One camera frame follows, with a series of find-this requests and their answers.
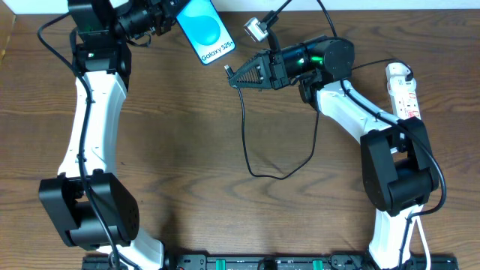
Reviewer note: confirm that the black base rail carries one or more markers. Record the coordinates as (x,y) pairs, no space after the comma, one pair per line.
(335,261)

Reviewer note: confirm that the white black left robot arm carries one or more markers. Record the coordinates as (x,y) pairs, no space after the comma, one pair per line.
(87,204)

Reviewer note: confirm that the white power strip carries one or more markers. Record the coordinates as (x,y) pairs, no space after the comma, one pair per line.
(405,105)

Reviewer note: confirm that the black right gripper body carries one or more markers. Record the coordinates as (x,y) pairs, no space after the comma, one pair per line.
(277,70)

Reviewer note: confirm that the white wall charger adapter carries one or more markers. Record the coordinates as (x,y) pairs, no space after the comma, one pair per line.
(400,79)

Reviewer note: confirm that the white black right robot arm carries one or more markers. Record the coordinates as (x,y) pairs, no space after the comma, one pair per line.
(399,171)

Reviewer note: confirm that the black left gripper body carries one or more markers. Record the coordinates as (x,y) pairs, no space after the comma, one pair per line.
(165,17)

